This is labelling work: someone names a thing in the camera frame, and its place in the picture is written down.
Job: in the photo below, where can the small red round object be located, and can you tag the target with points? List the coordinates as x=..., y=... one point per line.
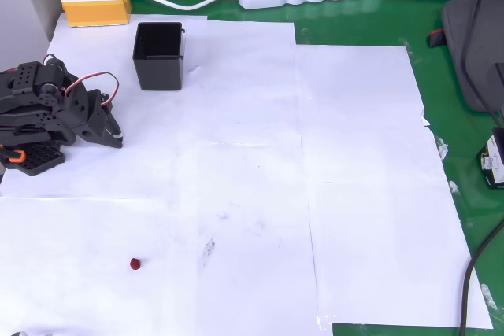
x=135, y=264

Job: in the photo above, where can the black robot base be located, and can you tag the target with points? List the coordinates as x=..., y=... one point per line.
x=39, y=159

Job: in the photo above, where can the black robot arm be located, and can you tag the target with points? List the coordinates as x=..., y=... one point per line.
x=27, y=76

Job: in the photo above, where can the black square cup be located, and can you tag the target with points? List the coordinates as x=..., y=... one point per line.
x=159, y=72

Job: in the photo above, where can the yellow cardboard box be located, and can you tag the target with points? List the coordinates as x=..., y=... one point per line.
x=96, y=9

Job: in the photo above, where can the orange clamp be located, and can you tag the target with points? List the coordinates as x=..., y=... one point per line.
x=15, y=156

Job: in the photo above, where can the clear tape scrap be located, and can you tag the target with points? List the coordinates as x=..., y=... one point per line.
x=454, y=187
x=488, y=296
x=442, y=149

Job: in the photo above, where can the red black tag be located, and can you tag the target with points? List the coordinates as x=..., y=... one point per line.
x=436, y=38

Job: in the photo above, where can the grey laptop sleeve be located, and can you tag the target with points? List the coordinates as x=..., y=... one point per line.
x=456, y=37

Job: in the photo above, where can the black device with white label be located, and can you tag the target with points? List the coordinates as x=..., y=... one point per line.
x=494, y=163

